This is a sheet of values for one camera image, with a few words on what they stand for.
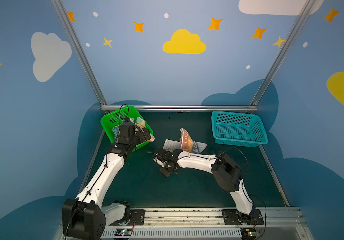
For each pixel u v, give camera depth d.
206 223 0.73
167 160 0.69
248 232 0.72
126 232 0.71
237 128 1.15
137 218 0.75
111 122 1.10
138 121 1.01
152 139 0.93
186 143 0.96
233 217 0.75
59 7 0.68
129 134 0.60
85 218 0.38
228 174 0.52
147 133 0.73
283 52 0.85
